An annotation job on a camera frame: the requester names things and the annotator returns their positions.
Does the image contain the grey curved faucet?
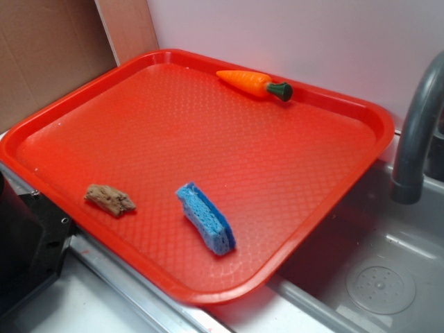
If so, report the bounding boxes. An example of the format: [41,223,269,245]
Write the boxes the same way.
[390,53,443,205]

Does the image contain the brown cardboard panel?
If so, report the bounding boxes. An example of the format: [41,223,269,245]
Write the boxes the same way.
[1,1,158,132]

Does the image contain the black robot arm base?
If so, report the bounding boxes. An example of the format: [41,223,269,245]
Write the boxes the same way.
[1,175,74,318]

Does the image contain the red plastic serving tray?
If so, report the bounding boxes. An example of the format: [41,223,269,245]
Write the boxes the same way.
[1,50,394,305]

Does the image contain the grey plastic sink basin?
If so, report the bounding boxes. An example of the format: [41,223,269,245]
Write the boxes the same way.
[208,144,443,332]

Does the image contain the orange toy carrot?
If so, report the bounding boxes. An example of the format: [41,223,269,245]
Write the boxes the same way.
[216,70,293,102]

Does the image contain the brown wood chunk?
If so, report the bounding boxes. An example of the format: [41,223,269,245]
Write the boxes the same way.
[84,184,136,218]

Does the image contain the blue sponge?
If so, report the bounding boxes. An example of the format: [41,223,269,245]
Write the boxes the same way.
[176,182,236,256]

